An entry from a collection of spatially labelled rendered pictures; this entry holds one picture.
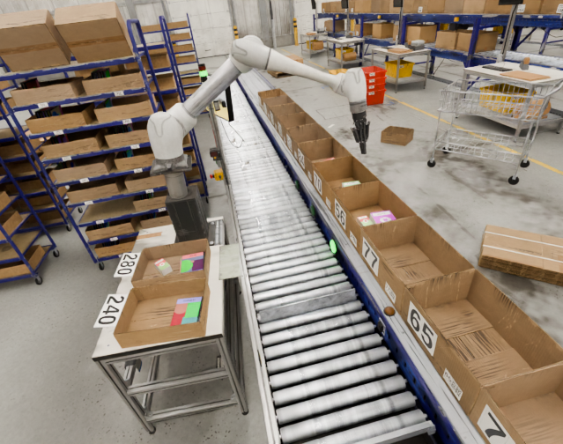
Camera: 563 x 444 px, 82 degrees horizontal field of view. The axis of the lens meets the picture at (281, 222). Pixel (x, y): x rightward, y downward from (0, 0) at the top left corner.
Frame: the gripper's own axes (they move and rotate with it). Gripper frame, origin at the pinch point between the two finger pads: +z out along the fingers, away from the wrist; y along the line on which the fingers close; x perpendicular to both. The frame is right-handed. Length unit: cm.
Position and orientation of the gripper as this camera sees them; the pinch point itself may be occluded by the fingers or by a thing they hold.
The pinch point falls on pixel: (363, 147)
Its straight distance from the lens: 192.2
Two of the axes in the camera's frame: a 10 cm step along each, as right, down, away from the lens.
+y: 8.3, -4.1, 3.7
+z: 2.3, 8.7, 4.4
